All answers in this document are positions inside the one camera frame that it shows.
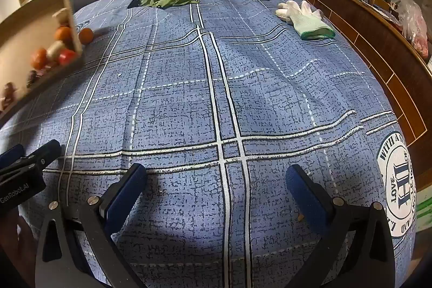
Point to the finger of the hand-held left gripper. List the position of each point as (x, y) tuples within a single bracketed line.
[(42, 154), (11, 154)]

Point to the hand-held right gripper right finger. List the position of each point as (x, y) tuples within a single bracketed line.
[(305, 200)]

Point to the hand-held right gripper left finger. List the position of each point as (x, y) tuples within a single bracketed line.
[(126, 197)]

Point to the dark red date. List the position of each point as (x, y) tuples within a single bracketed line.
[(8, 92), (32, 77)]

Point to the red tomato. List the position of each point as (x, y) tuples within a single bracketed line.
[(67, 57)]

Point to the brown cardboard box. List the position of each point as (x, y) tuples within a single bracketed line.
[(20, 38)]

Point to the orange tangerine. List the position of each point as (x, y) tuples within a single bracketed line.
[(85, 35), (38, 58), (63, 33)]

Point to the beige walnut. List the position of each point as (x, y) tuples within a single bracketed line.
[(55, 50)]

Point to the blue plaid bedsheet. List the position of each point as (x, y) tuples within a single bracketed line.
[(216, 89)]

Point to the brown wooden sideboard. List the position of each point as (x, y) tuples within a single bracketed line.
[(378, 48)]

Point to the white knit glove green cuff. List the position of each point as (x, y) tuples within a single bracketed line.
[(308, 23)]

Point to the clear plastic bag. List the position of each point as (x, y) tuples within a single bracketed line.
[(413, 21)]

